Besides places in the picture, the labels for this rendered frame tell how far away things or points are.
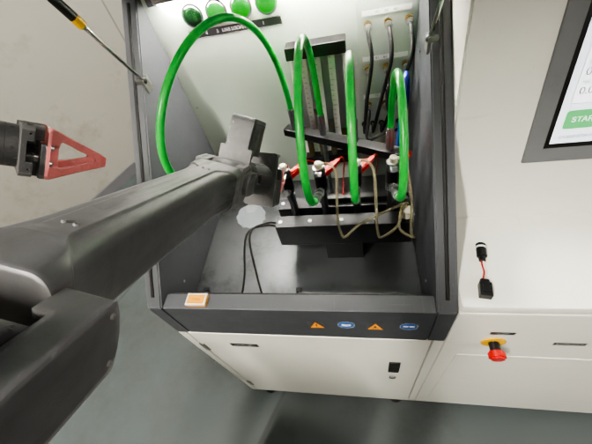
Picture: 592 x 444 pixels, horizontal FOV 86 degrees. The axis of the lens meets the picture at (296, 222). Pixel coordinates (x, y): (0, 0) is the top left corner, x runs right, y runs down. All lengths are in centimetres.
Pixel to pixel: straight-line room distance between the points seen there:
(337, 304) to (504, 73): 53
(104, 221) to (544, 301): 71
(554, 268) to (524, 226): 10
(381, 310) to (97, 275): 59
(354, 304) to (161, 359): 142
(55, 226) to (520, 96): 69
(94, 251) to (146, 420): 174
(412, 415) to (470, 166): 115
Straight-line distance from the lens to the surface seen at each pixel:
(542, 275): 78
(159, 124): 58
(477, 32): 67
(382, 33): 87
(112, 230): 21
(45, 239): 19
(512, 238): 81
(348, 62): 58
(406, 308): 71
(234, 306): 77
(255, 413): 169
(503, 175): 79
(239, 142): 51
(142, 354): 204
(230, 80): 96
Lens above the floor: 160
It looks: 49 degrees down
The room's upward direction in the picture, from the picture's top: 17 degrees counter-clockwise
